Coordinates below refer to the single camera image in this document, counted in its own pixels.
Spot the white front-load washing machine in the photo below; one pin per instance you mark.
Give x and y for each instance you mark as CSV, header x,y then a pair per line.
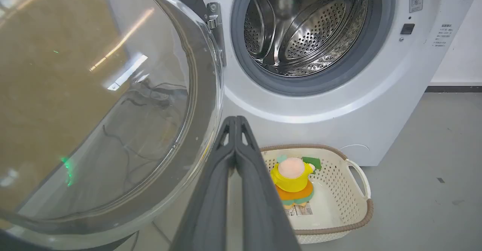
x,y
376,104

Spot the metal door hinge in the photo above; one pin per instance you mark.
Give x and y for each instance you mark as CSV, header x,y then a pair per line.
x,y
214,21

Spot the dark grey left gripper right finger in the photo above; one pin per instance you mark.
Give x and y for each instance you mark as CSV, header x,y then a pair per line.
x,y
263,209

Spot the glass washing machine door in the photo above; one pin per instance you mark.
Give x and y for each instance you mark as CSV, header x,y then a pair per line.
x,y
94,104

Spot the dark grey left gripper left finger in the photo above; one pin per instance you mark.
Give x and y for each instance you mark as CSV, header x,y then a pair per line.
x,y
205,209

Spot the yellow dressed plush doll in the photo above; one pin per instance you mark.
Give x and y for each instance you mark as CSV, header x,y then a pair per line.
x,y
293,181

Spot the cream perforated laundry basket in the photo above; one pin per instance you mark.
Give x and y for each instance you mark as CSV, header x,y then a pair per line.
x,y
340,198

